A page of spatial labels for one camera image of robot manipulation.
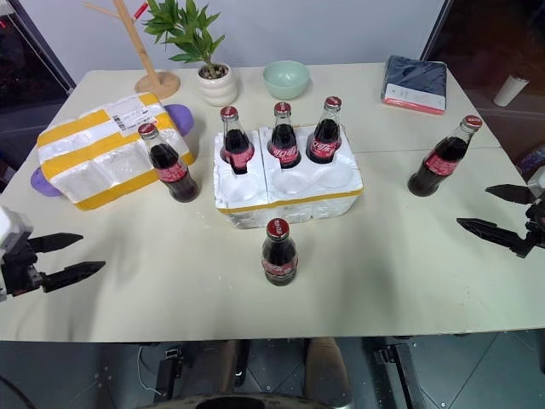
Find white tumbler cup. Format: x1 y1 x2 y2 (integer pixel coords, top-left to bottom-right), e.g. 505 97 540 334
493 73 531 108

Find brown rounded shape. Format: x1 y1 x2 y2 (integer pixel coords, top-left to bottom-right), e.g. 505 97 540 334
305 336 353 406

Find white ribbed plant pot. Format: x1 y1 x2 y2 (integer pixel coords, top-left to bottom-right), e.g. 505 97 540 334
196 62 238 108

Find thin white cable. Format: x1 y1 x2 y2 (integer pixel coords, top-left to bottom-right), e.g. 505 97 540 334
136 345 162 396

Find black table leg frame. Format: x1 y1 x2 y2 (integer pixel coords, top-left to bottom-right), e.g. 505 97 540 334
154 346 185 402
372 337 427 409

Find green leafy plant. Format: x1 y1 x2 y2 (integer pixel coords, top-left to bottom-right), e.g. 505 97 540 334
141 0 227 70

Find mint green bowl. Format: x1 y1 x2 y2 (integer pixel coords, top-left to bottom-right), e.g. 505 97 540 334
261 60 310 101

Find purple plastic tray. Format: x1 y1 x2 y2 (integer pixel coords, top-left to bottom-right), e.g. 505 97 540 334
29 102 198 199

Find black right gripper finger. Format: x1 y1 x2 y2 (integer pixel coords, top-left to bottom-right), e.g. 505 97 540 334
456 217 530 253
485 183 538 206

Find wooden branch rack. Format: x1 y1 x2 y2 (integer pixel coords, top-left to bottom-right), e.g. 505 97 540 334
83 0 181 95

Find white foam package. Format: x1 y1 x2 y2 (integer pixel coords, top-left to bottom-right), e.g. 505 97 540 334
36 91 198 213

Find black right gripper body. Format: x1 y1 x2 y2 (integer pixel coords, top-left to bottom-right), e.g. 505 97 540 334
512 198 545 259

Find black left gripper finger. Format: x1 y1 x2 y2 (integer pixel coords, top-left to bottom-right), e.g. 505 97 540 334
41 260 106 294
26 232 84 253

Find glass cola bottle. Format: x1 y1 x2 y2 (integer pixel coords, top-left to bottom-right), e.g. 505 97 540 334
218 105 256 176
136 122 201 204
406 114 484 199
266 101 303 170
304 95 344 165
261 217 300 288

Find white foam bottle tray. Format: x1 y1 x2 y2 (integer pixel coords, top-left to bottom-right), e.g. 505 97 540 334
212 123 365 231

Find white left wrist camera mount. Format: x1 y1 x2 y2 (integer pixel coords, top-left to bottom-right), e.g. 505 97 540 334
0 205 34 258

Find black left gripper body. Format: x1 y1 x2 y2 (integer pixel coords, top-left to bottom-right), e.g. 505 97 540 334
1 237 45 298

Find purple patterned object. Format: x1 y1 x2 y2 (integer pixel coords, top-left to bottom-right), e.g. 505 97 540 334
513 141 545 176

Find navy folded cloth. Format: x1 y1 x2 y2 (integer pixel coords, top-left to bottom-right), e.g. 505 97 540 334
380 55 450 118

